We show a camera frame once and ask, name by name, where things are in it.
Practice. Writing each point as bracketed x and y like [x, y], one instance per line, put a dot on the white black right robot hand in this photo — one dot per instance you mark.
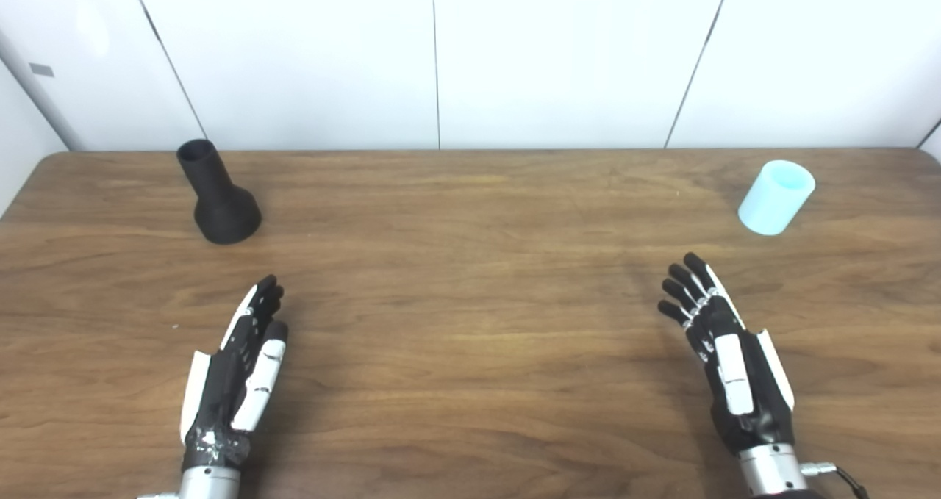
[757, 403]

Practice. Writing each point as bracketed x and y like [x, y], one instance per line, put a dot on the light blue cylinder cup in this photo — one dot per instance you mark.
[772, 201]

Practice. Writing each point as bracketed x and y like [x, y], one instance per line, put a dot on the black funnel-shaped nozzle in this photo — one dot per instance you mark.
[224, 212]

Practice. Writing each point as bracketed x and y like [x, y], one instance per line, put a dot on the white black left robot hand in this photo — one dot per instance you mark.
[220, 389]

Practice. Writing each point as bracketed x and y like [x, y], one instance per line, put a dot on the small grey wall label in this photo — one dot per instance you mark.
[41, 70]

